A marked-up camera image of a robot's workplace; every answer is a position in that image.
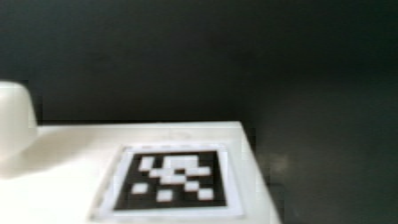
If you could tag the white front drawer box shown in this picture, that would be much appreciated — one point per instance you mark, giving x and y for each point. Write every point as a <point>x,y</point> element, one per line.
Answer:
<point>124,174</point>

